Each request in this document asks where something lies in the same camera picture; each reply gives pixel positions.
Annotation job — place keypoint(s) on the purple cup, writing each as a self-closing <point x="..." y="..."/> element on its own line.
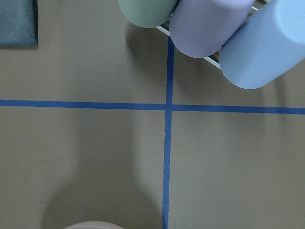
<point x="198" y="28"/>

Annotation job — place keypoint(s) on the green cup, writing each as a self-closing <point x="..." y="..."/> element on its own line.
<point x="147" y="13"/>

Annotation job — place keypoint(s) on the pink bowl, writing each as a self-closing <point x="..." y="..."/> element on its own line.
<point x="94" y="225"/>

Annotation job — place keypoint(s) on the blue cup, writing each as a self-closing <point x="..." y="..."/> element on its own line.
<point x="268" y="44"/>

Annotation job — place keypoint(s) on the grey folded cloth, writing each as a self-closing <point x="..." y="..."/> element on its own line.
<point x="18" y="23"/>

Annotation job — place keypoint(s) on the white wire cup rack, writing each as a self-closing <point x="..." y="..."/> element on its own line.
<point x="214" y="58"/>

